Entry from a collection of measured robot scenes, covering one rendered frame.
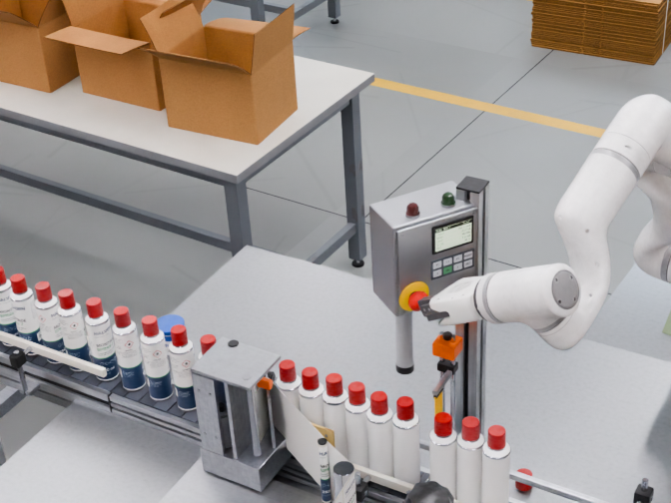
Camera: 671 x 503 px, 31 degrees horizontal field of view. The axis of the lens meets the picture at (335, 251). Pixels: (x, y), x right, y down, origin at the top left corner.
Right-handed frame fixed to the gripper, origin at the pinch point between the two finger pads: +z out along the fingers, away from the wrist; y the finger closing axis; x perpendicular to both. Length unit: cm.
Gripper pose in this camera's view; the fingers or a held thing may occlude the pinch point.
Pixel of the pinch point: (430, 305)
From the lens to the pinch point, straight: 212.6
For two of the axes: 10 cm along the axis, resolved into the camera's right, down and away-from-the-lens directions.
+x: 4.0, 9.0, 1.7
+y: -7.0, 4.2, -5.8
